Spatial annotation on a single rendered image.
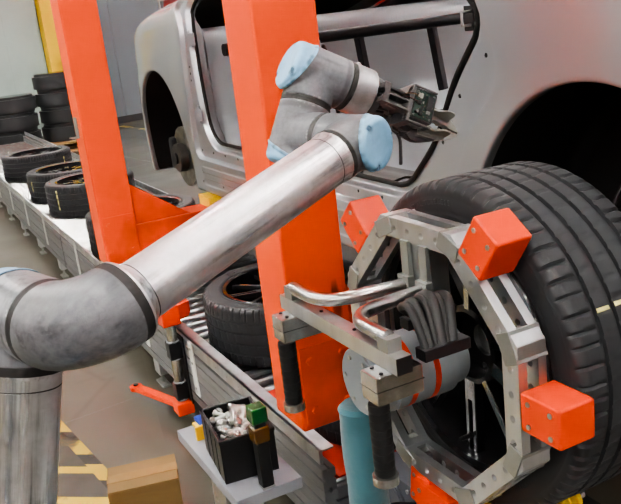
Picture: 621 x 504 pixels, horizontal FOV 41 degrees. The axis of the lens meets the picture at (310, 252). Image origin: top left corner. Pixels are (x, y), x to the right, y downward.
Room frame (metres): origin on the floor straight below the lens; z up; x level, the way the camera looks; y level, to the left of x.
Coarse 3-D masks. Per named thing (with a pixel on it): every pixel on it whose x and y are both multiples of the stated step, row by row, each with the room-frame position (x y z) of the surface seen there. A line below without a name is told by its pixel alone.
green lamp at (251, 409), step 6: (258, 402) 1.75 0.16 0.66; (246, 408) 1.73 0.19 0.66; (252, 408) 1.72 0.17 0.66; (258, 408) 1.72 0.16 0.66; (264, 408) 1.72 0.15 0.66; (246, 414) 1.74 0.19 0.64; (252, 414) 1.71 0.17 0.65; (258, 414) 1.72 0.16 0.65; (264, 414) 1.72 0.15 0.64; (252, 420) 1.71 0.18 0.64; (258, 420) 1.72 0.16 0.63; (264, 420) 1.72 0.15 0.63
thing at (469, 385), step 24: (456, 288) 1.55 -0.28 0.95; (456, 312) 1.54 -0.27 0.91; (480, 336) 1.78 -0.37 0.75; (480, 360) 1.53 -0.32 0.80; (480, 384) 1.50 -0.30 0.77; (432, 408) 1.63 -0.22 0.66; (456, 408) 1.63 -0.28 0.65; (480, 408) 1.50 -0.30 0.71; (504, 408) 1.43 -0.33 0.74; (456, 432) 1.57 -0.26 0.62; (480, 432) 1.50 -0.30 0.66; (504, 432) 1.41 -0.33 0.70; (480, 456) 1.48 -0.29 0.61
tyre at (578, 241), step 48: (432, 192) 1.54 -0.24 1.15; (480, 192) 1.43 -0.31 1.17; (528, 192) 1.44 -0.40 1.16; (576, 192) 1.45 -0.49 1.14; (576, 240) 1.34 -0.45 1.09; (528, 288) 1.31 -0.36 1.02; (576, 288) 1.26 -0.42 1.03; (576, 336) 1.22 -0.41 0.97; (576, 384) 1.21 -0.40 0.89; (432, 432) 1.60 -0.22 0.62; (528, 480) 1.33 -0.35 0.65; (576, 480) 1.24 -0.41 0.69
